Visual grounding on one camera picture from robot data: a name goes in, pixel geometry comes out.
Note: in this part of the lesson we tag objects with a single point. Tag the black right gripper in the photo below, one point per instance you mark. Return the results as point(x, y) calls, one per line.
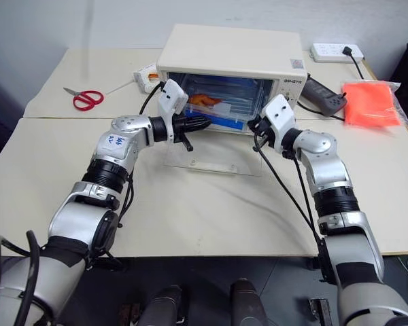
point(265, 130)

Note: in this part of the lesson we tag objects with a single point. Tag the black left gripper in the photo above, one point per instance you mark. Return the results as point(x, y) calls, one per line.
point(181, 124)

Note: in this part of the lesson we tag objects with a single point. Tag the clear food container blue lid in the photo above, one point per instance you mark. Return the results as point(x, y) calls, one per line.
point(226, 109)

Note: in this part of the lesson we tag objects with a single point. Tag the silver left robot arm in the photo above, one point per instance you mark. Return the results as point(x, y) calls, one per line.
point(88, 217)

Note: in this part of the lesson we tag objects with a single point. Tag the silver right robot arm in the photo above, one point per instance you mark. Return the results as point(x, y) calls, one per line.
point(326, 163)

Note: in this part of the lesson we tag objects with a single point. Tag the glass toaster oven door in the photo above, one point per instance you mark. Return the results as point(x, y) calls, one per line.
point(221, 153)

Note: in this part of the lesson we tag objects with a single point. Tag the cream toaster oven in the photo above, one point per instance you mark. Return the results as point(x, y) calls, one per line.
point(231, 51)

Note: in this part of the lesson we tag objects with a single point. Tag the small white orange box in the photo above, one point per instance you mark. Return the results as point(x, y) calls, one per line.
point(144, 76)

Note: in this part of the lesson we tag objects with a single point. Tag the dark grey handheld device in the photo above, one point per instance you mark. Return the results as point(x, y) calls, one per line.
point(323, 95)

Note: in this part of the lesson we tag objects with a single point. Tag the white power strip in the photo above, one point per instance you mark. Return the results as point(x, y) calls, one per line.
point(328, 51)

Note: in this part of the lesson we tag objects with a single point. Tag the orange cloth in plastic bag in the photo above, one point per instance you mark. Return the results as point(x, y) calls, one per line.
point(370, 103)

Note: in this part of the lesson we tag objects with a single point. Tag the dark rounded shape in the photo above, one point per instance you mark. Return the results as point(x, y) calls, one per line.
point(248, 302)
point(165, 305)

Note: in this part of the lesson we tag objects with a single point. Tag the small dark brown block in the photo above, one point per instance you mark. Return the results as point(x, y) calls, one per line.
point(130, 314)

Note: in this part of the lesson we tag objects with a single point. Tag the small dark ribbed block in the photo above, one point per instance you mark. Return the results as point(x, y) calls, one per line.
point(320, 312)

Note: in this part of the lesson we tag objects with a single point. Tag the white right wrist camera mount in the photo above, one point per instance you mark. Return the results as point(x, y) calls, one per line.
point(280, 113)

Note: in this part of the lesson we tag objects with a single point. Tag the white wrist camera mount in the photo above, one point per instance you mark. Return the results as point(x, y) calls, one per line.
point(172, 93)
point(280, 113)

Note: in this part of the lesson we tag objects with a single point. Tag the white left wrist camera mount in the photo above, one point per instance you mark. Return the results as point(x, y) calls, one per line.
point(172, 93)

